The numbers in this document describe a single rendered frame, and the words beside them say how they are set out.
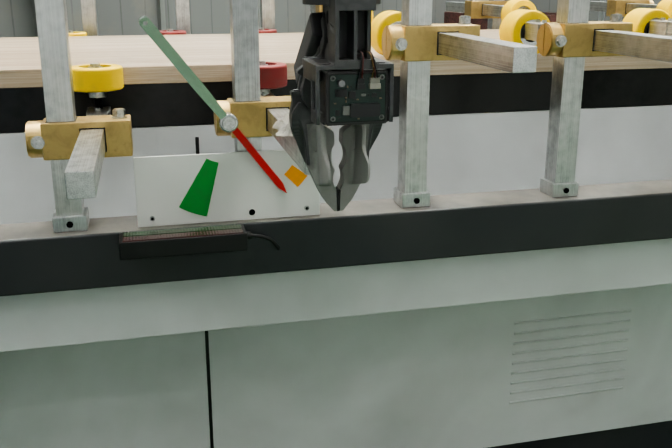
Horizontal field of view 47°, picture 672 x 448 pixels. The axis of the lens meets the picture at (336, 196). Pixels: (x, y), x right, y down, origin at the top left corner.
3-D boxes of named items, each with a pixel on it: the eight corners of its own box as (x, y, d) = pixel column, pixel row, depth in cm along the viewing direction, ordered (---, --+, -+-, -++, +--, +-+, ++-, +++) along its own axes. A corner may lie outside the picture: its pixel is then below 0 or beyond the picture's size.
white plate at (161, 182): (320, 215, 115) (320, 148, 112) (138, 228, 109) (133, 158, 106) (319, 214, 115) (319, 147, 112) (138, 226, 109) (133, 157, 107)
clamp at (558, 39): (632, 56, 119) (636, 22, 118) (552, 58, 116) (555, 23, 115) (610, 52, 125) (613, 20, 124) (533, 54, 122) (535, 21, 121)
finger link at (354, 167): (349, 224, 73) (350, 127, 71) (334, 206, 79) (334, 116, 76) (381, 221, 74) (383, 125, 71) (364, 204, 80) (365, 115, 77)
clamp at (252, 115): (312, 135, 111) (312, 99, 110) (217, 139, 108) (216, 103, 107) (305, 127, 117) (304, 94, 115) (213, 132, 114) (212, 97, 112)
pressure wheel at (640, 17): (664, 0, 144) (629, 24, 144) (680, 37, 147) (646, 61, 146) (645, -1, 150) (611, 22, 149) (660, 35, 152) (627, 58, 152)
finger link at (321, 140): (317, 226, 73) (316, 128, 70) (304, 208, 78) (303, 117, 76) (349, 224, 73) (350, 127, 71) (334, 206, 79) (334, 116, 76)
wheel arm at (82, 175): (99, 205, 83) (95, 166, 82) (65, 207, 82) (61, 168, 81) (112, 130, 124) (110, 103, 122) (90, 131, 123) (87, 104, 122)
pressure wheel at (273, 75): (292, 137, 122) (291, 62, 119) (241, 139, 120) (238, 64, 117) (283, 127, 129) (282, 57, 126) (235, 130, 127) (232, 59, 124)
